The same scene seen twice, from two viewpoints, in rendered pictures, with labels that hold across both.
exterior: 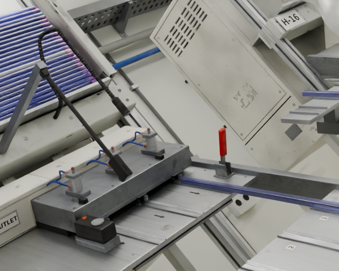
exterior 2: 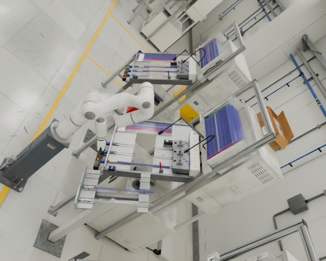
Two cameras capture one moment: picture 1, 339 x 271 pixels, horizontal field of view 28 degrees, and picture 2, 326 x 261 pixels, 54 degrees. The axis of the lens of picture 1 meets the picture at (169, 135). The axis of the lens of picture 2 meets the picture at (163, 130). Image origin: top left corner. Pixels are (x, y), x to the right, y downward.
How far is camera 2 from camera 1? 320 cm
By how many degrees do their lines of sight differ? 109
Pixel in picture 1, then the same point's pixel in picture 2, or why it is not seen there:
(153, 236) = (158, 148)
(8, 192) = (194, 139)
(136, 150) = (185, 163)
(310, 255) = (123, 150)
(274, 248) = (131, 150)
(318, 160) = not seen: outside the picture
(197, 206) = (157, 159)
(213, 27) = not seen: outside the picture
